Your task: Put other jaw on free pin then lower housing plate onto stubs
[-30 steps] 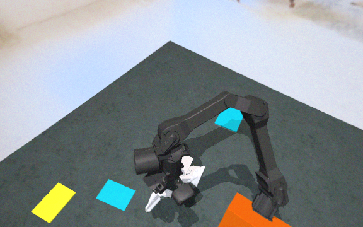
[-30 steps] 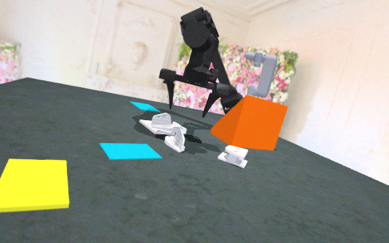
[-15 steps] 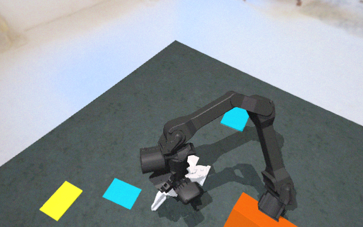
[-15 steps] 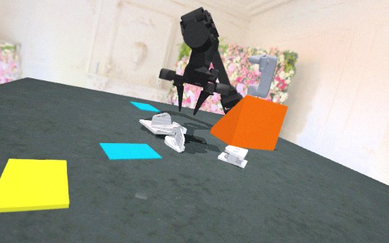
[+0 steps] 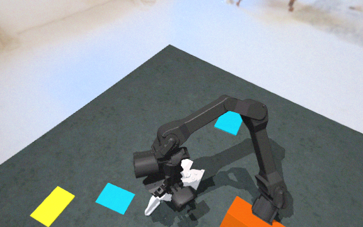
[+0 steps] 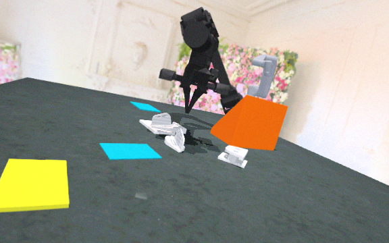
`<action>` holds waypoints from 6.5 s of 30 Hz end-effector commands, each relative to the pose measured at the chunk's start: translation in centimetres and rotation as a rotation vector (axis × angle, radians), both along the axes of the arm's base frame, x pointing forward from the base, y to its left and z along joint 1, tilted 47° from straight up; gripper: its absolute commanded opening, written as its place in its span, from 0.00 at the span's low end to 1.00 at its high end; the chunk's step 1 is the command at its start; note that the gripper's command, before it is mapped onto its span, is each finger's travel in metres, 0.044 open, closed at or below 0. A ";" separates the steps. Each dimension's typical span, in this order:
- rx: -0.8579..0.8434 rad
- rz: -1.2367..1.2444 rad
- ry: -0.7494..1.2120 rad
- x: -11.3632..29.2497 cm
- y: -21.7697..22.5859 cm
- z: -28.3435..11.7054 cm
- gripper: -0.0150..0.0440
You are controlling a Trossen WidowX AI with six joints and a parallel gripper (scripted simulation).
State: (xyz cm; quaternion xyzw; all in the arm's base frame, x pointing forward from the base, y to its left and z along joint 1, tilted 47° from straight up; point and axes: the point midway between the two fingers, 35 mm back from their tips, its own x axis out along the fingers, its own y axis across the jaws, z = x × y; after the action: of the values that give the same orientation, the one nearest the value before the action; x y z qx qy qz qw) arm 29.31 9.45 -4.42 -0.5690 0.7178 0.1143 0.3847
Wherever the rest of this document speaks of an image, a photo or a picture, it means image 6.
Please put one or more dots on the cyan flat square plate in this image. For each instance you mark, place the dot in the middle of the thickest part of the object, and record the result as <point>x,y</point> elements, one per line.
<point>145,107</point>

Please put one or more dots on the cyan flat rectangular patch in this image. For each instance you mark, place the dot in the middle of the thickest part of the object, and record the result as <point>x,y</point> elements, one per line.
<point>121,151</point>

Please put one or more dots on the yellow flat plate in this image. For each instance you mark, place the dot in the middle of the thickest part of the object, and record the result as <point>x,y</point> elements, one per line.
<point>33,184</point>

